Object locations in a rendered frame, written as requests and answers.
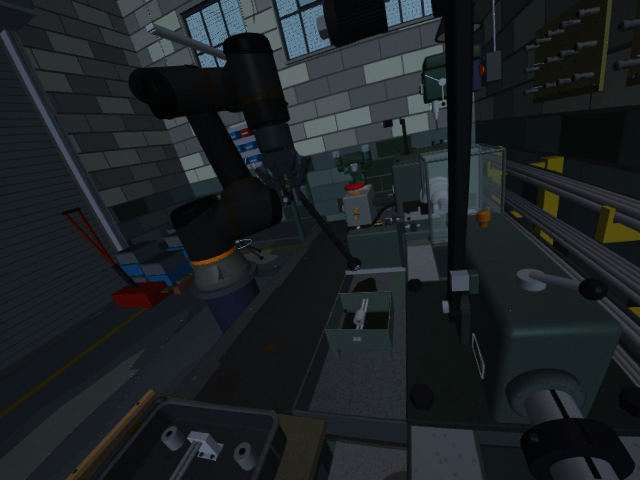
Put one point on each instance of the clear guard box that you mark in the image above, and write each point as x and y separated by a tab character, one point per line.
465	190

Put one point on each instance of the brown pegboard with tools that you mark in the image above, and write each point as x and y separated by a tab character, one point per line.
570	50

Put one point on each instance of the white bearing block with rod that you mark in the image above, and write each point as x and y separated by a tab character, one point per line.
202	444

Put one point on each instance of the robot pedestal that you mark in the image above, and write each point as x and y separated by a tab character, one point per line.
235	310

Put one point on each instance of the grey control box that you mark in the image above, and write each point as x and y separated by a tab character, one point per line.
357	207

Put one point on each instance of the window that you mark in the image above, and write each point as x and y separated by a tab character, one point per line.
300	27
205	35

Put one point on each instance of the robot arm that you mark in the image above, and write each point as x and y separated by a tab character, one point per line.
235	125

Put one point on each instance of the long black lever with ball knob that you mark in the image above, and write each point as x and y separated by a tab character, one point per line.
330	230

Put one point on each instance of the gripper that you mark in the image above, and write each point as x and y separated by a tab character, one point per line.
281	161

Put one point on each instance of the white square block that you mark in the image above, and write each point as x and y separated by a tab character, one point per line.
464	281

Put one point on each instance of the blue stacked crates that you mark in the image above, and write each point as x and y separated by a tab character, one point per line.
155	265

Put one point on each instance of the green tote with cradle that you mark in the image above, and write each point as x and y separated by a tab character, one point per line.
358	332

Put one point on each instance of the red stop button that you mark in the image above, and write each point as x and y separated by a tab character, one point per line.
355	188

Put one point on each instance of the white bush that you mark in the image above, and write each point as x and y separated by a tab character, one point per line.
243	454
173	437

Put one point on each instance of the green lathe body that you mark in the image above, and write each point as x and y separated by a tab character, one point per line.
540	330

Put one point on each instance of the red pallet truck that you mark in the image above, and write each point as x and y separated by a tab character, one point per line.
135	295

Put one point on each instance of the white toothed bar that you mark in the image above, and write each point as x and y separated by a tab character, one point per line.
375	270

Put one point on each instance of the blue and white wall bins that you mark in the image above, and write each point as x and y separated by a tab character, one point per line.
245	145

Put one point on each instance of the small black knob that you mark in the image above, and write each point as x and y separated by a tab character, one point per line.
414	285

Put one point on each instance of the grey lever with black knob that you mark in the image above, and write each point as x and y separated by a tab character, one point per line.
555	282

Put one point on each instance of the green bench grinder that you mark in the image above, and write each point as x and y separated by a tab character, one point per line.
354	162

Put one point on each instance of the black upright post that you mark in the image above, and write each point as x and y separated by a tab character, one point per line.
459	150

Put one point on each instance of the black ribbed lamp head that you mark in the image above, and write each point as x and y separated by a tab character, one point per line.
356	22

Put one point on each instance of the black hex bolt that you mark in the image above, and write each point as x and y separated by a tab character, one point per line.
421	395

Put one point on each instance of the grey wall switch box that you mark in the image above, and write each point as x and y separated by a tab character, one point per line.
493	66

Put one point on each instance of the black split collar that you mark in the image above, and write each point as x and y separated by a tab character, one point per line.
570	447

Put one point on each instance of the dark box with red button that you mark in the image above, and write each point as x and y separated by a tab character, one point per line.
478	70

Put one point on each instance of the grey roller door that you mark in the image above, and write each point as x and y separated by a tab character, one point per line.
35	225

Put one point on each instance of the green drill press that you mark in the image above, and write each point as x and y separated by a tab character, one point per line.
434	80

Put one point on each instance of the white bar stock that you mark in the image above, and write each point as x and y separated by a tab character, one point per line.
552	407

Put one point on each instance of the grey tube lamp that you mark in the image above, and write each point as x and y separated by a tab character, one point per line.
187	40

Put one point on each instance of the brown wooden board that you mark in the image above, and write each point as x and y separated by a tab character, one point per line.
117	432

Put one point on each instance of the white chuck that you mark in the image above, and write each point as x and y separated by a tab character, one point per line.
439	196

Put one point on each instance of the yellow bar rack with pipes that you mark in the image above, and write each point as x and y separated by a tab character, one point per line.
570	200

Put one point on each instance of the orange knob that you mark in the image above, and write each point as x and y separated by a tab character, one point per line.
482	218

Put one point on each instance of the dark grey parts tray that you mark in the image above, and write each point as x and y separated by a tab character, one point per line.
200	440

